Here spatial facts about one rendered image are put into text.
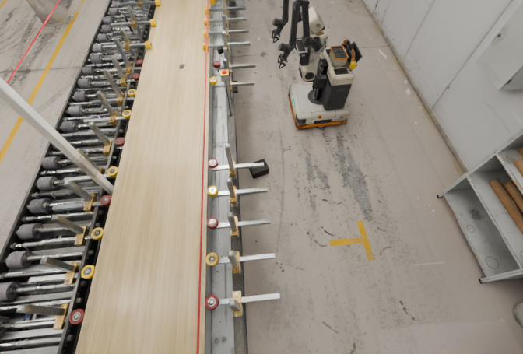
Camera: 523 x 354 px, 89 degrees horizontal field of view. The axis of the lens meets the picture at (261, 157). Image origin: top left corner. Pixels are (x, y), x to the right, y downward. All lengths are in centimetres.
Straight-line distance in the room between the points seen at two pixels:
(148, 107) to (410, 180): 293
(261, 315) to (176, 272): 107
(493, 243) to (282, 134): 242
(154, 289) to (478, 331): 267
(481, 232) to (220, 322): 257
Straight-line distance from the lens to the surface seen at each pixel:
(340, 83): 314
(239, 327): 203
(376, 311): 290
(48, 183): 273
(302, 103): 346
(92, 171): 220
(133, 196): 224
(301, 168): 320
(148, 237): 206
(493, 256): 339
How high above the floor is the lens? 272
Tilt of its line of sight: 57 degrees down
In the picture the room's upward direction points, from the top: 1 degrees counter-clockwise
